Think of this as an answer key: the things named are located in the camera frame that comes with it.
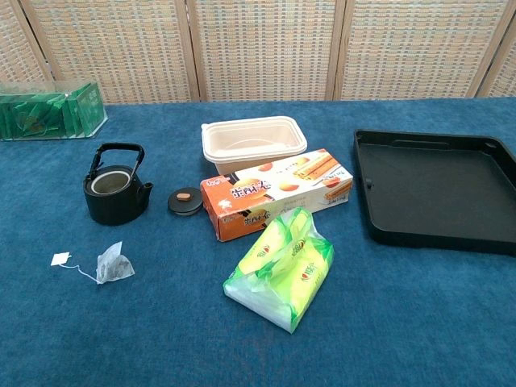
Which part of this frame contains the black teapot lid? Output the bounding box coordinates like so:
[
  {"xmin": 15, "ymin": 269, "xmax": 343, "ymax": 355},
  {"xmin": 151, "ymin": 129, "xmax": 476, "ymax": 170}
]
[{"xmin": 167, "ymin": 187, "xmax": 204, "ymax": 218}]

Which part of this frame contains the beige plastic food container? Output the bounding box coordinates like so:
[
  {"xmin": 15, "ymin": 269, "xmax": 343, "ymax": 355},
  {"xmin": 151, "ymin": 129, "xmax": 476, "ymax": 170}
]
[{"xmin": 201, "ymin": 115, "xmax": 309, "ymax": 176}]

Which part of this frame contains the white pyramid tea bag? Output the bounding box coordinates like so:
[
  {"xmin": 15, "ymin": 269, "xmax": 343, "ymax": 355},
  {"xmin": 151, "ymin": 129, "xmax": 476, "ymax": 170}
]
[{"xmin": 50, "ymin": 240, "xmax": 136, "ymax": 285}]

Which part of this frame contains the black square plastic tray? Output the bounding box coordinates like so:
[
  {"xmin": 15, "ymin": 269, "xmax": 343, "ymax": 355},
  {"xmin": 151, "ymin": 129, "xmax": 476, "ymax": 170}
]
[{"xmin": 353, "ymin": 128, "xmax": 516, "ymax": 256}]

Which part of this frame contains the green plastic bag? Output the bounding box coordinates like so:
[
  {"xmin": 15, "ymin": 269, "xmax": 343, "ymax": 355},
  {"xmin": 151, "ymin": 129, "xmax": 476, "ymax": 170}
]
[{"xmin": 75, "ymin": 83, "xmax": 102, "ymax": 136}]

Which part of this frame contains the blue table cloth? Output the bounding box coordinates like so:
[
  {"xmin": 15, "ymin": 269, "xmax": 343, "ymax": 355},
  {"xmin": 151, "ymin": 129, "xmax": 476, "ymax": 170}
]
[{"xmin": 0, "ymin": 96, "xmax": 516, "ymax": 387}]

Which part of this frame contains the clear plastic sachet box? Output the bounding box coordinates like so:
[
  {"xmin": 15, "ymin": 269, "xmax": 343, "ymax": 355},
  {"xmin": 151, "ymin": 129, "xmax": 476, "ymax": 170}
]
[{"xmin": 0, "ymin": 80, "xmax": 109, "ymax": 142}]

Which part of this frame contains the orange white biscuit box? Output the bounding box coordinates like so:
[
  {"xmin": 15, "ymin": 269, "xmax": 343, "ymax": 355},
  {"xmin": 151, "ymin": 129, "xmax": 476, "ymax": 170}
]
[{"xmin": 199, "ymin": 148, "xmax": 355, "ymax": 243}]

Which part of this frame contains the green yellow snack bag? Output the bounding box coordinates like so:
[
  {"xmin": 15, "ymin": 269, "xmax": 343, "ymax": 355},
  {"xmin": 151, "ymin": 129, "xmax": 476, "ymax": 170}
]
[{"xmin": 223, "ymin": 206, "xmax": 335, "ymax": 335}]

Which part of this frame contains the woven folding screen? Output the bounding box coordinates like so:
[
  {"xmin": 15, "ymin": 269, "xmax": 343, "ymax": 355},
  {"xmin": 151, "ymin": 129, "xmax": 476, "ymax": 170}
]
[{"xmin": 0, "ymin": 0, "xmax": 516, "ymax": 105}]

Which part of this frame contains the black cast-iron teapot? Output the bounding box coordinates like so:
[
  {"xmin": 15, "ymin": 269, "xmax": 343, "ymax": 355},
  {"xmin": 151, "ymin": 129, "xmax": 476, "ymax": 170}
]
[{"xmin": 83, "ymin": 142, "xmax": 155, "ymax": 227}]

